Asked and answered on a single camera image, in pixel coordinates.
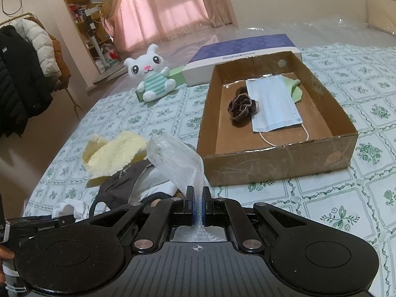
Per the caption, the white plush bunny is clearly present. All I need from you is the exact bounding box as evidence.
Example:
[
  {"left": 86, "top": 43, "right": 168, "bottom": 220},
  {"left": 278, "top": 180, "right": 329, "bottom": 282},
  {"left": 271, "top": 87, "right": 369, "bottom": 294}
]
[{"left": 124, "top": 44, "right": 177, "bottom": 102}]

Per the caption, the brown jacket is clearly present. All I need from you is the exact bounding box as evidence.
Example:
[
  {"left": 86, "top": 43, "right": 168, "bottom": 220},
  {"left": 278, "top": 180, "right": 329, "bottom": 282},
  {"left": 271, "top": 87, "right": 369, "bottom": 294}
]
[{"left": 25, "top": 17, "right": 72, "bottom": 84}]

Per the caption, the dark grey cloth mask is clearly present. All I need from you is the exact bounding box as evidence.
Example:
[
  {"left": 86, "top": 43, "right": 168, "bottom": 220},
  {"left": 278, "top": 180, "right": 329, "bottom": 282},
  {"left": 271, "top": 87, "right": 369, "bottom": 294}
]
[{"left": 90, "top": 160, "right": 161, "bottom": 220}]

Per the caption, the plastic wrapped mattress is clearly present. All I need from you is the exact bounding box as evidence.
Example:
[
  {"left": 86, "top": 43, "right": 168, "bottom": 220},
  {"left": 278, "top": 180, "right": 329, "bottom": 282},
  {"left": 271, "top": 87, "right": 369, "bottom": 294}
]
[{"left": 83, "top": 22, "right": 396, "bottom": 106}]

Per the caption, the white sock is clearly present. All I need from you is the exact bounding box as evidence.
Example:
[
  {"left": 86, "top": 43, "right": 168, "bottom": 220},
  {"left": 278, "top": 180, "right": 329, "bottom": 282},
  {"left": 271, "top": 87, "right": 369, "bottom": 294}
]
[{"left": 51, "top": 200, "right": 90, "bottom": 220}]

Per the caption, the wooden bookshelf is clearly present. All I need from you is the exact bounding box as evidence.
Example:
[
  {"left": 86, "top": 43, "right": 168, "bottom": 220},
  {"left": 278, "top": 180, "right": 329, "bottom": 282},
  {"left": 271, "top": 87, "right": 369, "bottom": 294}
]
[{"left": 55, "top": 0, "right": 124, "bottom": 75}]

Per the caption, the white mesh cloth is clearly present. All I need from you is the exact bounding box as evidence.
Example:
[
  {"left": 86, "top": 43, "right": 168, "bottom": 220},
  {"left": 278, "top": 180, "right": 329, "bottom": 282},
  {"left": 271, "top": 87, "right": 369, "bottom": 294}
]
[{"left": 146, "top": 132, "right": 228, "bottom": 242}]

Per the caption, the green box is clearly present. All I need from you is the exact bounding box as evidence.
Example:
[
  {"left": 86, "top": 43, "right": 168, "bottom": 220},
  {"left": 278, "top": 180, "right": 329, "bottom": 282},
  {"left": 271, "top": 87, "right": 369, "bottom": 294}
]
[{"left": 135, "top": 67, "right": 188, "bottom": 102}]

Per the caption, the pink curtain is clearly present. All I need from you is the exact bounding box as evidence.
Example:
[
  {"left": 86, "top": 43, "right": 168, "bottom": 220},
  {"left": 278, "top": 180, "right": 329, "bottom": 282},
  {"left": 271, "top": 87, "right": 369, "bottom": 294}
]
[{"left": 90, "top": 0, "right": 239, "bottom": 53}]

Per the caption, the yellow towel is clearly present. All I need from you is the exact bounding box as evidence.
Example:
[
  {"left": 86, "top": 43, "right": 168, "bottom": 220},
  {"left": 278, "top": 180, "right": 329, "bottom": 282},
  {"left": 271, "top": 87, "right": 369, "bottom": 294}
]
[{"left": 82, "top": 131, "right": 149, "bottom": 188}]

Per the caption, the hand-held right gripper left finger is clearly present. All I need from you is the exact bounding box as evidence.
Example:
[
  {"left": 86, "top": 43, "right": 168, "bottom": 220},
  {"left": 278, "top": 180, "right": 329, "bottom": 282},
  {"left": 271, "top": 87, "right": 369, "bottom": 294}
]
[{"left": 88, "top": 186, "right": 196, "bottom": 252}]

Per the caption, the person's left hand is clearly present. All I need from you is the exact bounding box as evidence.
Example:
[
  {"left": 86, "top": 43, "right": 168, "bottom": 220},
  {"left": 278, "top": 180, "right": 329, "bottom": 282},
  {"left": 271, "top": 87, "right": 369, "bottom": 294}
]
[{"left": 0, "top": 244, "right": 15, "bottom": 261}]

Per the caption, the gold clothes rack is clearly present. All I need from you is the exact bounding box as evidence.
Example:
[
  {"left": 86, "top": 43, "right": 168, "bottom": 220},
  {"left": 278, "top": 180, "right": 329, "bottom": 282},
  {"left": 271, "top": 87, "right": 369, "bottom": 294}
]
[{"left": 0, "top": 12, "right": 84, "bottom": 120}]

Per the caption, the black down jacket white logo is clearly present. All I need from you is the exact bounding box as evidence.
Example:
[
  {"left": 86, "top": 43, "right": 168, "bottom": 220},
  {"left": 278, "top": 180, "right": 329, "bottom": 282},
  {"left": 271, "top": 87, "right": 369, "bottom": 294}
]
[{"left": 0, "top": 25, "right": 54, "bottom": 138}]

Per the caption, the red white bag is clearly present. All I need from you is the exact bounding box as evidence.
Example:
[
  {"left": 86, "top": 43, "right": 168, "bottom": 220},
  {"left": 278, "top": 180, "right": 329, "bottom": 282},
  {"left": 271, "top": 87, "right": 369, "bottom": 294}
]
[{"left": 99, "top": 45, "right": 121, "bottom": 69}]

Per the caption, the wooden headboard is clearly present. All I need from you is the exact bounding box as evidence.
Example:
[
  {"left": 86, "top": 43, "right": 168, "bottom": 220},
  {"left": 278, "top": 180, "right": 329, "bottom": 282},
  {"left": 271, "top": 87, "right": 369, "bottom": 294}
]
[{"left": 362, "top": 0, "right": 396, "bottom": 38}]

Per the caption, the green cloth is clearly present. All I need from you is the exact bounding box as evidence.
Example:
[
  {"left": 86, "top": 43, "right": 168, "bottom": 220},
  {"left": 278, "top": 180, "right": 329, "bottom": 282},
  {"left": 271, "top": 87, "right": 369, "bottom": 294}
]
[{"left": 283, "top": 77, "right": 305, "bottom": 103}]

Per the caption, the cardboard box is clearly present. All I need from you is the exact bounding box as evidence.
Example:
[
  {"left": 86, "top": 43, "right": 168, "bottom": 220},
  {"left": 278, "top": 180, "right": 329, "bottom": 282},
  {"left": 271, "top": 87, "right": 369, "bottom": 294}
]
[{"left": 196, "top": 50, "right": 359, "bottom": 187}]

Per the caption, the blue face mask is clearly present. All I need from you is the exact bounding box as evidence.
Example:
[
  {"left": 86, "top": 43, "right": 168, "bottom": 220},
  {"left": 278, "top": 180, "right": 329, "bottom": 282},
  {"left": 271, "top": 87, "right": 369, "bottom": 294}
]
[{"left": 246, "top": 74, "right": 310, "bottom": 146}]

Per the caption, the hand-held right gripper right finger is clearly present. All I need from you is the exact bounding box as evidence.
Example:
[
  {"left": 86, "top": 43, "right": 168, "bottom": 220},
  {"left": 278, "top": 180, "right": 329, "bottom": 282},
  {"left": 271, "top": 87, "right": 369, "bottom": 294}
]
[{"left": 202, "top": 186, "right": 307, "bottom": 252}]

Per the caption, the dark purple scrunchie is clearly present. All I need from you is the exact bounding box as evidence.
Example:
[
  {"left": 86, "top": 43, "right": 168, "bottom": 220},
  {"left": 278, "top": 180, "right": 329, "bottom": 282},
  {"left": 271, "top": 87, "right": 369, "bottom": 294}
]
[{"left": 227, "top": 87, "right": 260, "bottom": 127}]

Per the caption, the purple white box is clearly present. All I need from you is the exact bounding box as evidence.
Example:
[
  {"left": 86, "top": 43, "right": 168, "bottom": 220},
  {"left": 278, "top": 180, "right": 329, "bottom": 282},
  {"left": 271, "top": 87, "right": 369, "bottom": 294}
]
[{"left": 181, "top": 33, "right": 302, "bottom": 86}]

